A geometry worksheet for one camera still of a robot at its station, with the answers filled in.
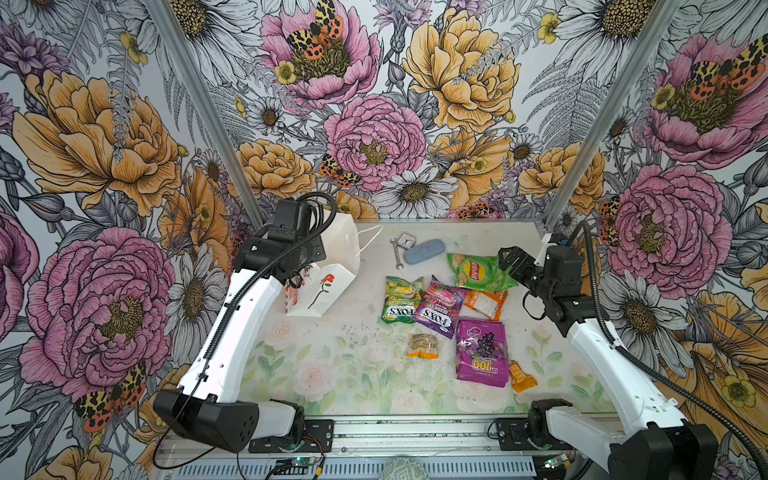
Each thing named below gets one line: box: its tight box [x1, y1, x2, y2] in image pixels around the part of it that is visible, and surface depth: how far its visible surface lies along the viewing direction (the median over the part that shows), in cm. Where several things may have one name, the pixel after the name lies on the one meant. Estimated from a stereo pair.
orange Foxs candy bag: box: [463, 290, 508, 321], surface depth 99 cm
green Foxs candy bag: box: [381, 276, 424, 324], surface depth 98 cm
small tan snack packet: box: [407, 333, 439, 359], surface depth 89 cm
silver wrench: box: [390, 238, 404, 270], surface depth 114 cm
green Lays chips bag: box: [447, 253, 518, 292], surface depth 104 cm
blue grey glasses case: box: [404, 239, 446, 265], surface depth 111 cm
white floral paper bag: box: [286, 213, 384, 317], surface depth 85 cm
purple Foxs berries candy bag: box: [412, 274, 465, 339], surface depth 96 cm
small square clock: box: [397, 233, 417, 250], surface depth 117 cm
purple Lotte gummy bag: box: [456, 318, 510, 388], surface depth 84 cm
